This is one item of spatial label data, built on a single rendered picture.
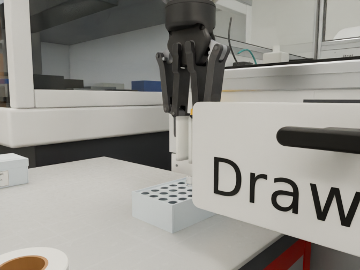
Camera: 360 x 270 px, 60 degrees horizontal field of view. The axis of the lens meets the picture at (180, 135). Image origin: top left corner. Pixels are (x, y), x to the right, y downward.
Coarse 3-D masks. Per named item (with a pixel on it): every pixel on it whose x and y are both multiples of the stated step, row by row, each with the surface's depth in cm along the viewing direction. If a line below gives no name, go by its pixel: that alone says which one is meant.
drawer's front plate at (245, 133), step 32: (192, 128) 32; (224, 128) 29; (256, 128) 27; (192, 160) 32; (256, 160) 27; (288, 160) 25; (320, 160) 24; (352, 160) 22; (192, 192) 33; (256, 192) 28; (320, 192) 24; (352, 192) 22; (256, 224) 28; (288, 224) 26; (320, 224) 24; (352, 224) 22
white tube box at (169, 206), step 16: (144, 192) 46; (160, 192) 46; (176, 192) 45; (144, 208) 43; (160, 208) 41; (176, 208) 40; (192, 208) 42; (160, 224) 41; (176, 224) 40; (192, 224) 42
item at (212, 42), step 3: (210, 42) 44; (213, 42) 43; (216, 42) 43; (210, 45) 44; (213, 45) 43; (222, 45) 42; (225, 45) 43; (210, 48) 44; (225, 48) 42; (210, 51) 43; (222, 51) 42; (225, 51) 43; (210, 54) 43; (222, 54) 43; (225, 54) 43; (222, 57) 43; (219, 60) 44
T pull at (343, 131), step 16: (288, 128) 22; (304, 128) 21; (320, 128) 21; (336, 128) 22; (352, 128) 22; (288, 144) 22; (304, 144) 21; (320, 144) 20; (336, 144) 19; (352, 144) 19
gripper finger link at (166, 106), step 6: (156, 54) 50; (162, 54) 50; (156, 60) 50; (162, 60) 50; (162, 66) 50; (168, 66) 50; (162, 72) 50; (168, 72) 50; (162, 78) 50; (168, 78) 50; (162, 84) 50; (168, 84) 50; (162, 90) 50; (168, 90) 50; (162, 96) 50; (168, 96) 50; (168, 102) 50; (168, 108) 50
